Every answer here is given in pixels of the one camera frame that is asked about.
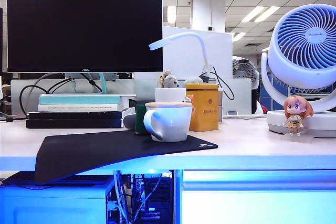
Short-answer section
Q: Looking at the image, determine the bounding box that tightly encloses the black lamp cable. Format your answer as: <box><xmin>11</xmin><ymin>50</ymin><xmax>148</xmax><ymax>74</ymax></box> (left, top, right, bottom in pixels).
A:
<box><xmin>201</xmin><ymin>66</ymin><xmax>235</xmax><ymax>101</ymax></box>

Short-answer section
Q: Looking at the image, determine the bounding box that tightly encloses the white book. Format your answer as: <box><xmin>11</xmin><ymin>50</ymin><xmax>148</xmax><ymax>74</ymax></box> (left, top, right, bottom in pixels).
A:
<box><xmin>38</xmin><ymin>104</ymin><xmax>127</xmax><ymax>112</ymax></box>

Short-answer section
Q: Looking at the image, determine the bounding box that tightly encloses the yellow tea tin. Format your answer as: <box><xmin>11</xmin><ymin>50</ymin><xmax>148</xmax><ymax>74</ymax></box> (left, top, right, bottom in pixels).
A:
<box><xmin>185</xmin><ymin>82</ymin><xmax>219</xmax><ymax>132</ymax></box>

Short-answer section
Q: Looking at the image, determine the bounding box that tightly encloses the large white desk fan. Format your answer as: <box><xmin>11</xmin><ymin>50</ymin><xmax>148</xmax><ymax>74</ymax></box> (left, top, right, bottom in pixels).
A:
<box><xmin>261</xmin><ymin>3</ymin><xmax>336</xmax><ymax>138</ymax></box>

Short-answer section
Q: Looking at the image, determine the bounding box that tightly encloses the narrow frosted white desk panel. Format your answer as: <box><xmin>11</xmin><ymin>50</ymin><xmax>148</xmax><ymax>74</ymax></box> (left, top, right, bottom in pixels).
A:
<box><xmin>219</xmin><ymin>78</ymin><xmax>253</xmax><ymax>116</ymax></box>

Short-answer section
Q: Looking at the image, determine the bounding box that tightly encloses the wooden mug lid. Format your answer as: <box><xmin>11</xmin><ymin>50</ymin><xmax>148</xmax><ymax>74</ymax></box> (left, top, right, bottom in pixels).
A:
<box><xmin>144</xmin><ymin>101</ymin><xmax>193</xmax><ymax>109</ymax></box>

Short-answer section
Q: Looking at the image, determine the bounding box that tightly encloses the thin flat black box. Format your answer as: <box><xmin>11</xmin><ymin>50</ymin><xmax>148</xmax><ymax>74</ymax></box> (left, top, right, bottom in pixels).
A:
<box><xmin>28</xmin><ymin>111</ymin><xmax>123</xmax><ymax>120</ymax></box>

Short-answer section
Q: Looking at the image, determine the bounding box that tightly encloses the gray wrist rest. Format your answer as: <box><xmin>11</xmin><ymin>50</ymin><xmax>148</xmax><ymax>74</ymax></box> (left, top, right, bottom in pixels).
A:
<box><xmin>123</xmin><ymin>115</ymin><xmax>137</xmax><ymax>130</ymax></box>

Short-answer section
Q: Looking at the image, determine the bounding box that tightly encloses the teal book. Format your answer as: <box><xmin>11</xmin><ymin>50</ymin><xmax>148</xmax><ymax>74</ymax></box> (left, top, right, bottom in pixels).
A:
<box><xmin>38</xmin><ymin>95</ymin><xmax>122</xmax><ymax>105</ymax></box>

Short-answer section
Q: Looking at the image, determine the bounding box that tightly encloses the black keyboard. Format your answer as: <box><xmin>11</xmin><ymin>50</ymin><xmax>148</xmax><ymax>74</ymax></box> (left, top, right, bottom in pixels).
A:
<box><xmin>1</xmin><ymin>170</ymin><xmax>111</xmax><ymax>187</ymax></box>

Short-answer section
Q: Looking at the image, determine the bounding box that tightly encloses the beige plush toy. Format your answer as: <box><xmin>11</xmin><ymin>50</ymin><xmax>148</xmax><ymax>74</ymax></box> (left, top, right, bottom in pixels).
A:
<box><xmin>158</xmin><ymin>70</ymin><xmax>181</xmax><ymax>89</ymax></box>

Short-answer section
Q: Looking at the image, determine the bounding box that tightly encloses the thick flat black box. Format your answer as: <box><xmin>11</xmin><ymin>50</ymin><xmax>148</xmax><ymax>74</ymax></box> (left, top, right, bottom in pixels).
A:
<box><xmin>25</xmin><ymin>119</ymin><xmax>124</xmax><ymax>129</ymax></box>

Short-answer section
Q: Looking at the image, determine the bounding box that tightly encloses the white pen holder box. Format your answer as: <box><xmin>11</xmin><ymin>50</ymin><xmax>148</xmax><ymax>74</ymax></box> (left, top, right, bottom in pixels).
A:
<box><xmin>155</xmin><ymin>88</ymin><xmax>187</xmax><ymax>103</ymax></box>

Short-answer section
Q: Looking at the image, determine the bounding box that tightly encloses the white computer cable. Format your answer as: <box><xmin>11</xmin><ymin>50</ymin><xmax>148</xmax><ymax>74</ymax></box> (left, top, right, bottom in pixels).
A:
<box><xmin>113</xmin><ymin>170</ymin><xmax>132</xmax><ymax>224</ymax></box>

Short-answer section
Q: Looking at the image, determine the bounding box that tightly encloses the green yellow cleaning sponge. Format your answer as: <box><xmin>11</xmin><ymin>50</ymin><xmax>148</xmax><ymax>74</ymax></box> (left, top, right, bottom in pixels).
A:
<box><xmin>135</xmin><ymin>104</ymin><xmax>148</xmax><ymax>136</ymax></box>

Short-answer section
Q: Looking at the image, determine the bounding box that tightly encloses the small white background fan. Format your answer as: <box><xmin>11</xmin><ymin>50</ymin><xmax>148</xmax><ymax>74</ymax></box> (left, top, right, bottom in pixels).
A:
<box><xmin>232</xmin><ymin>56</ymin><xmax>260</xmax><ymax>88</ymax></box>

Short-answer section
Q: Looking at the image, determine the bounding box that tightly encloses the teal white monitor stand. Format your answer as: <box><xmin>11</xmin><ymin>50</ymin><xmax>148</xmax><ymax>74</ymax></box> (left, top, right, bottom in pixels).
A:
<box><xmin>39</xmin><ymin>72</ymin><xmax>137</xmax><ymax>98</ymax></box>

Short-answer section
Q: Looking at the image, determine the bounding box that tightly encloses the black mouse pad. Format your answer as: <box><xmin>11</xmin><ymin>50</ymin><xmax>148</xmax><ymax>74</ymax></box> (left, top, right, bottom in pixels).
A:
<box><xmin>34</xmin><ymin>129</ymin><xmax>219</xmax><ymax>185</ymax></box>

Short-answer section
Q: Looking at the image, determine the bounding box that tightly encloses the black AOC monitor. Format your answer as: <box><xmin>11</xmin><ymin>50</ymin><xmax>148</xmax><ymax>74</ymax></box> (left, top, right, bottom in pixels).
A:
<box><xmin>6</xmin><ymin>0</ymin><xmax>164</xmax><ymax>73</ymax></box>

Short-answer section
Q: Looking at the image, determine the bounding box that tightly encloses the white gooseneck desk lamp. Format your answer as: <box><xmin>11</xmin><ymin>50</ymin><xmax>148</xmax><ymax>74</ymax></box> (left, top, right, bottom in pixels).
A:
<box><xmin>148</xmin><ymin>31</ymin><xmax>216</xmax><ymax>83</ymax></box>

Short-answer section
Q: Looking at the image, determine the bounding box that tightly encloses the small white drawer organizer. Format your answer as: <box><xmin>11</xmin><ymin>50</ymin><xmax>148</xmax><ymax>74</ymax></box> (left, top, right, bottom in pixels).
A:
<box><xmin>217</xmin><ymin>89</ymin><xmax>224</xmax><ymax>124</ymax></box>

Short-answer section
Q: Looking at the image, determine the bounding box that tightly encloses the white computer tower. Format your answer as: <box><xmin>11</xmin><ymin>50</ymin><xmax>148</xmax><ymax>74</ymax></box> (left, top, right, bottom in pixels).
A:
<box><xmin>0</xmin><ymin>175</ymin><xmax>175</xmax><ymax>224</ymax></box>

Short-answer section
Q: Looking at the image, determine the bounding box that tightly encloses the small orange fox figurine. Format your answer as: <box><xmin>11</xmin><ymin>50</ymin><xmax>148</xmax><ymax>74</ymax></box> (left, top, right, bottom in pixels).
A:
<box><xmin>183</xmin><ymin>93</ymin><xmax>195</xmax><ymax>116</ymax></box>

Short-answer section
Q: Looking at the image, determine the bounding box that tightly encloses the white desk drawer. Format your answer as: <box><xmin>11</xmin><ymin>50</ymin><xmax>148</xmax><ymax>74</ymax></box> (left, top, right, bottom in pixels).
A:
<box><xmin>182</xmin><ymin>170</ymin><xmax>336</xmax><ymax>224</ymax></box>

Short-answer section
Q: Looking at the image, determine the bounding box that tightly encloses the white ceramic mug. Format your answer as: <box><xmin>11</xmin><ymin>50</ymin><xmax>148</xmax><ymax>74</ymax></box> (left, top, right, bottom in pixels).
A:
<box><xmin>143</xmin><ymin>104</ymin><xmax>194</xmax><ymax>142</ymax></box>

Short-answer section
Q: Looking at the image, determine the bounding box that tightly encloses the black monitor cable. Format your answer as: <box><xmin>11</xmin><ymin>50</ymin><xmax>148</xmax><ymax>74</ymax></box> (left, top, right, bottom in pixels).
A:
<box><xmin>19</xmin><ymin>72</ymin><xmax>103</xmax><ymax>116</ymax></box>

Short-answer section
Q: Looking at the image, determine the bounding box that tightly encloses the orange haired anime figurine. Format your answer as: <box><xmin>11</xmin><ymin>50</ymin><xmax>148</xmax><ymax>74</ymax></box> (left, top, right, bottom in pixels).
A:
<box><xmin>282</xmin><ymin>95</ymin><xmax>314</xmax><ymax>137</ymax></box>

